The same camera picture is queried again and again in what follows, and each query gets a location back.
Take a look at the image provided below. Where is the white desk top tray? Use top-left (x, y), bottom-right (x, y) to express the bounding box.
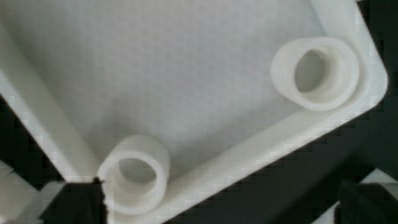
top-left (0, 0), bottom-right (388, 224)

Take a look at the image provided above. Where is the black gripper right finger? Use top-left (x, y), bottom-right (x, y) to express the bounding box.
top-left (338, 182), bottom-right (398, 224)

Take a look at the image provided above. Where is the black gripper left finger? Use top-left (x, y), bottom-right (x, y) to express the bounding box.
top-left (39, 179), bottom-right (109, 224)

